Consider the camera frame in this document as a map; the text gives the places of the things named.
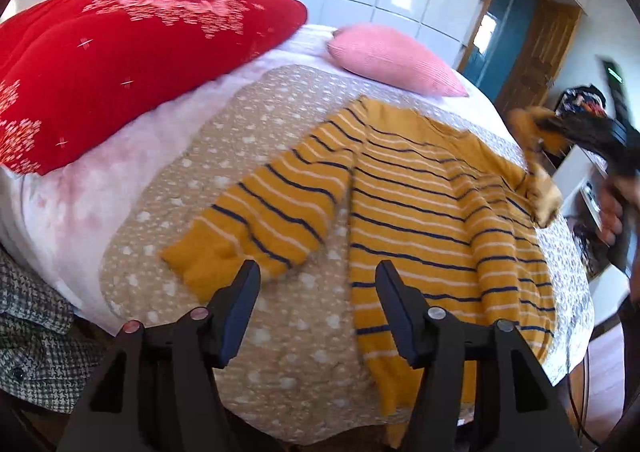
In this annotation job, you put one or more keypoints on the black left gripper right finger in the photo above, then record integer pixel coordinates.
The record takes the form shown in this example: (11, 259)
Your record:
(516, 408)

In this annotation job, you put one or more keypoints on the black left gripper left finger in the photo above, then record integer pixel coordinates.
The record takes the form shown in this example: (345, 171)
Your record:
(155, 388)

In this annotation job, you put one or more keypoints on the yellow striped knit sweater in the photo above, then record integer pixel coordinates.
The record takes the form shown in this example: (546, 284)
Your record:
(457, 221)

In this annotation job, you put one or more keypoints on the shoe rack with clothes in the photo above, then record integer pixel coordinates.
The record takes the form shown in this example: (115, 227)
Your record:
(586, 99)

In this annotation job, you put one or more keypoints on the person's right hand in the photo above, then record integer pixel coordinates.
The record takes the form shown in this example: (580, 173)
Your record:
(616, 207)

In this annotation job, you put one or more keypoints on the white shelf unit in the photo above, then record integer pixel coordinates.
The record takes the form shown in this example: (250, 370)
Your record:
(579, 174)

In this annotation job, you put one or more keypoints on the houndstooth checked fabric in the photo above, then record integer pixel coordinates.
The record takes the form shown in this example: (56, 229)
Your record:
(43, 361)

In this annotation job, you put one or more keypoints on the beige spotted quilt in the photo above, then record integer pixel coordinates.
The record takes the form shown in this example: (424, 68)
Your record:
(300, 375)

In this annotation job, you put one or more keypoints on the brown wooden door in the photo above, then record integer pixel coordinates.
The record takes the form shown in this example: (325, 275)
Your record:
(517, 49)

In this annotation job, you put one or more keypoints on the white pink bed sheet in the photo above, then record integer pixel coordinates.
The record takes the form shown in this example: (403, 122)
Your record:
(60, 224)

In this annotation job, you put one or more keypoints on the pink ribbed cushion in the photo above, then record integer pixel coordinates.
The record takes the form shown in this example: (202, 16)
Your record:
(385, 55)

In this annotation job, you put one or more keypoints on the red embroidered pillow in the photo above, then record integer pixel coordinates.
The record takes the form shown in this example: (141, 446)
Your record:
(74, 72)

